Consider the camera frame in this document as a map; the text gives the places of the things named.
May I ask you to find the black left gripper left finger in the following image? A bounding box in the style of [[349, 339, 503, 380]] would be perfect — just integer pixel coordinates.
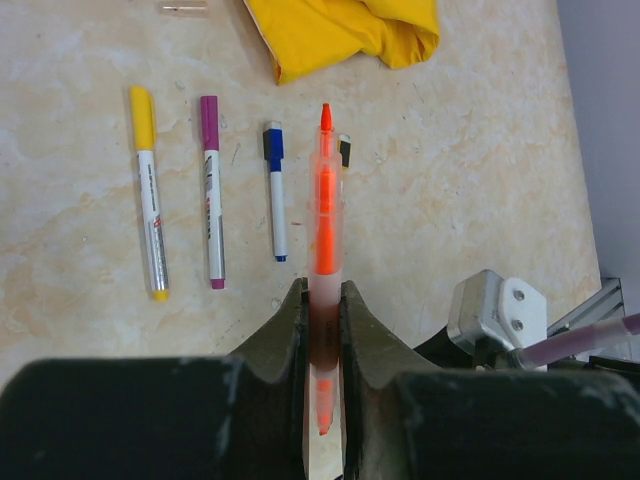
[[1, 278, 309, 479]]

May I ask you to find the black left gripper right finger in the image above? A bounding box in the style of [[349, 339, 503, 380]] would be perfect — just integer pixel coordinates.
[[341, 281, 639, 479]]

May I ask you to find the orange pink highlighter pen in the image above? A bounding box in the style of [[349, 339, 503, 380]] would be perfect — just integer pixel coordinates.
[[307, 103, 344, 436]]

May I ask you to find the white blue-end pen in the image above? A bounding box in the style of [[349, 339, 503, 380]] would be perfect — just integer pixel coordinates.
[[262, 120, 289, 264]]

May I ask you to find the small yellow pen cap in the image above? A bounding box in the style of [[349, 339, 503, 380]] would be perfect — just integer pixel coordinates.
[[338, 134, 351, 170]]

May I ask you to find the white purple-end pen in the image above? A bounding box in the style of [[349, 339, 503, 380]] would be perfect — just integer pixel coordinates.
[[199, 95, 227, 291]]

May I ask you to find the purple marker cap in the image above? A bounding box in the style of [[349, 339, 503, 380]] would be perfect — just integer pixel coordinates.
[[200, 96, 220, 151]]

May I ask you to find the yellow marker cap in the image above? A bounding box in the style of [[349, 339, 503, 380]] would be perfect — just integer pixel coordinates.
[[129, 86, 156, 151]]

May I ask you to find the white yellow whiteboard marker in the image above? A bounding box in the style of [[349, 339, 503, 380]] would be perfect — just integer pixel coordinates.
[[129, 85, 171, 303]]

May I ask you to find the small blue pen cap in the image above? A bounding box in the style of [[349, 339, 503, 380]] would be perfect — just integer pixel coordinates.
[[262, 121, 284, 173]]

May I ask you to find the clear pen cap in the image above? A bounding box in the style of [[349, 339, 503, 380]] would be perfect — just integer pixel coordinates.
[[157, 0, 209, 18]]

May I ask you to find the yellow folded t-shirt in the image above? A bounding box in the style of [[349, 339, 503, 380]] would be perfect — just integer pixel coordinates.
[[244, 0, 440, 85]]

